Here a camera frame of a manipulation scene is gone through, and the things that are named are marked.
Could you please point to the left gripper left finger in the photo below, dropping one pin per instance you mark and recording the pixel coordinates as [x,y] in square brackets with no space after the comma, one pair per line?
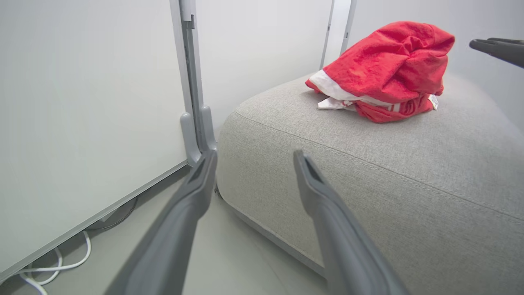
[172,237]

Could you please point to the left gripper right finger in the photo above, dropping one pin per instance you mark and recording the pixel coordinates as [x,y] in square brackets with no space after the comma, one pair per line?
[344,246]

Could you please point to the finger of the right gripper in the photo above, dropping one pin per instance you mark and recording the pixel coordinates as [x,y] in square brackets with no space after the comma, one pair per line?
[511,40]
[503,51]

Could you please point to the red jersey with white stripes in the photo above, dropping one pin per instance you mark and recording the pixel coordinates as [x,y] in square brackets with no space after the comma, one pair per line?
[389,65]

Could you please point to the grey fabric seat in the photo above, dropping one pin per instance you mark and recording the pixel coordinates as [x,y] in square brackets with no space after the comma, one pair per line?
[389,184]

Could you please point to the grey partition leg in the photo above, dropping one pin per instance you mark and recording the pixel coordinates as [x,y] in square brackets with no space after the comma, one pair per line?
[190,139]
[208,131]

